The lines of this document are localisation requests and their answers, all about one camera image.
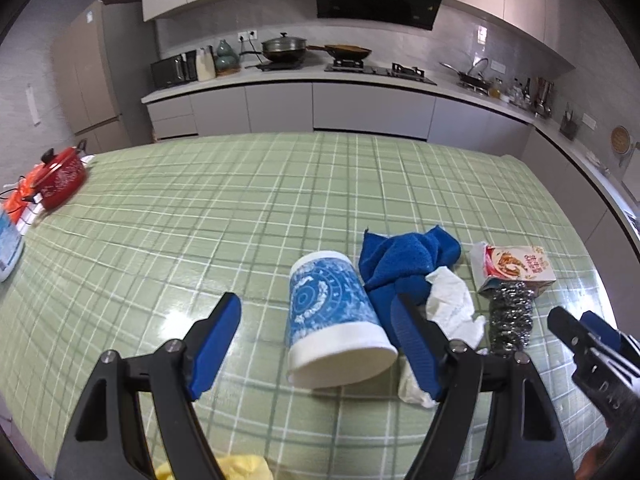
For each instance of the green checked tablecloth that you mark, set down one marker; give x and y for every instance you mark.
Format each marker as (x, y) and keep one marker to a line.
(200, 210)

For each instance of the black chopstick holder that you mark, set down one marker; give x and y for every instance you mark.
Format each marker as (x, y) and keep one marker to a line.
(569, 125)

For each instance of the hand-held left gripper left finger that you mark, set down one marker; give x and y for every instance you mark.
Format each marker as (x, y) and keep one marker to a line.
(212, 350)

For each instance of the black microwave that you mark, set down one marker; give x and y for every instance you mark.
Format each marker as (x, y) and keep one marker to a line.
(170, 71)

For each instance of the white jug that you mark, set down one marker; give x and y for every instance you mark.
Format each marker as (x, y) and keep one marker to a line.
(205, 67)

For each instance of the steel utensil holder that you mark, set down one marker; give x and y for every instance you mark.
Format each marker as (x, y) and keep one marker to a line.
(542, 100)

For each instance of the blue towel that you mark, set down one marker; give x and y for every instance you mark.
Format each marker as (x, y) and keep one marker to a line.
(395, 265)

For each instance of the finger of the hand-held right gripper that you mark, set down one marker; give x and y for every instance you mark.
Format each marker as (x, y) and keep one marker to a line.
(565, 325)
(600, 330)

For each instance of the yellow oil bottle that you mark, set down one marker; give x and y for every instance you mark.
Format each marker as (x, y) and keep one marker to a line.
(495, 90)

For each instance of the orange plastic bag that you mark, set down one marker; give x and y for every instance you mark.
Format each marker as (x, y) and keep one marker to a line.
(25, 189)

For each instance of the black induction cooker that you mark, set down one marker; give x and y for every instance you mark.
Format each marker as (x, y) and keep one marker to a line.
(270, 65)

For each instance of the red electric pot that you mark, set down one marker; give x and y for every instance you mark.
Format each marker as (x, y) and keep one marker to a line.
(62, 180)

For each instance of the black gas hob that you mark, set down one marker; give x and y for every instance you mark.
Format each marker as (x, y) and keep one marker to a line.
(380, 72)

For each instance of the yellow cloth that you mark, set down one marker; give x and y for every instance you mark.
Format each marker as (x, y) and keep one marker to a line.
(245, 467)

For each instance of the brown frying pan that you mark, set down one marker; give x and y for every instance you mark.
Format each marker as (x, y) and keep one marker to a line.
(347, 51)

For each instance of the green ceramic vase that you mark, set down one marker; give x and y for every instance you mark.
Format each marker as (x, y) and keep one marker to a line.
(226, 62)

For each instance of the printed carton box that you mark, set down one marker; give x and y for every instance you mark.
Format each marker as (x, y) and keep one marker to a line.
(520, 265)

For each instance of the round hanging colander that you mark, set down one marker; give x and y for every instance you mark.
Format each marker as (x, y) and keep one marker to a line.
(621, 139)

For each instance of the steel wool scourer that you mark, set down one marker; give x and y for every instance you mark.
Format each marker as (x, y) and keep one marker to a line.
(510, 315)

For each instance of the blue patterned cup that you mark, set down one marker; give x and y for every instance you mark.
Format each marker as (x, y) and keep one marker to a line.
(330, 320)

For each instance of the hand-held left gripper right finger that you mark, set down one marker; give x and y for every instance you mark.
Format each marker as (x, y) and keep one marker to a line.
(417, 355)

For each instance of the white wall socket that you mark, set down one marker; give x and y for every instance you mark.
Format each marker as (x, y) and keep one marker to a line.
(590, 121)
(247, 35)

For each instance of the clear glass bottle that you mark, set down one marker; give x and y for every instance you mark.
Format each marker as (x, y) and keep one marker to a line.
(515, 92)

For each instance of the grey base cabinets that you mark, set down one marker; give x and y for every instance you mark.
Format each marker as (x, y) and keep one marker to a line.
(280, 110)

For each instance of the dark glass bottle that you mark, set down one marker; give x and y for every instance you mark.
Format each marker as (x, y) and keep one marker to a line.
(526, 92)

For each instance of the beige refrigerator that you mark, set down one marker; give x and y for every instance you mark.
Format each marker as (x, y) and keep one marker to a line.
(90, 75)

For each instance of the white tissue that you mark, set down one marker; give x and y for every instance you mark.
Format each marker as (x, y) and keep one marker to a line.
(450, 300)

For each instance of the lidded grey wok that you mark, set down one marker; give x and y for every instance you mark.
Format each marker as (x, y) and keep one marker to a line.
(284, 49)

